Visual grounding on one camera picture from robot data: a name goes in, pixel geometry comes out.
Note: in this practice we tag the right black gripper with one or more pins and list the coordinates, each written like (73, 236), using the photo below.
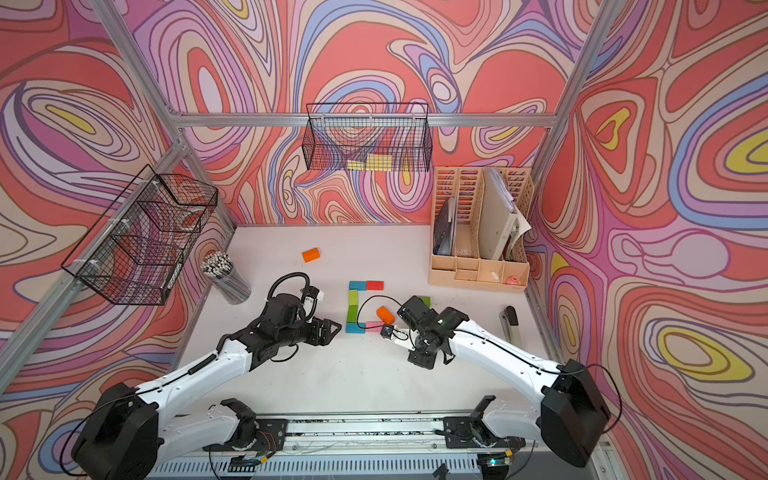
(426, 361)

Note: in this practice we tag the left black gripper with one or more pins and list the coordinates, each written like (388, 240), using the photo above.
(325, 338)

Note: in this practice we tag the red block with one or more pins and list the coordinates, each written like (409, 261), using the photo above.
(375, 285)

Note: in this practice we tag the pink block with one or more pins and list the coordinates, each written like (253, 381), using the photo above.
(374, 327)

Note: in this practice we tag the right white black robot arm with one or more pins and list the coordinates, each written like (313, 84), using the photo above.
(567, 410)

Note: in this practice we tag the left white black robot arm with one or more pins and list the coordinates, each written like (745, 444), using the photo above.
(132, 429)

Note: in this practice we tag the orange block right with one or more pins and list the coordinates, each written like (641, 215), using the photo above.
(385, 316)

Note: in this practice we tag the orange block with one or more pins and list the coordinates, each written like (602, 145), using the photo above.
(311, 255)
(385, 316)

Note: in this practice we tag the orange block far back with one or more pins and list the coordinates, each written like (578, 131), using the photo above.
(311, 255)

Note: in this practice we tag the grey stapler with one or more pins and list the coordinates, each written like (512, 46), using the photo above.
(510, 325)

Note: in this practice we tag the dark tablet in organizer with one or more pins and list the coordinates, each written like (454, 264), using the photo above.
(445, 228)

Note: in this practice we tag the white folder in organizer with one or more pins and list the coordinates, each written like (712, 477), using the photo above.
(501, 223)

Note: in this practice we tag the yellow sticky notes pad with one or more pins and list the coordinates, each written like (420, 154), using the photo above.
(373, 163)

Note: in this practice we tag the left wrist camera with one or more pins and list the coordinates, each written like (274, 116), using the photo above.
(311, 296)

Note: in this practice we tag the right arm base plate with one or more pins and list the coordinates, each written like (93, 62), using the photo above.
(463, 432)

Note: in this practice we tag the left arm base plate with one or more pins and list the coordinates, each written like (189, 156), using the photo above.
(263, 435)

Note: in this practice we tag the aluminium front rail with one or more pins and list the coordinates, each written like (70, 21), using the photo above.
(366, 427)

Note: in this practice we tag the black wire basket left wall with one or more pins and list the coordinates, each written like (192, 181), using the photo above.
(136, 250)

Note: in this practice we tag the black wire basket wall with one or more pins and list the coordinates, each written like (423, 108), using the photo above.
(136, 250)
(337, 132)

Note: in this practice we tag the black wire basket back wall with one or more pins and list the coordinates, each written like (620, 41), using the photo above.
(337, 132)

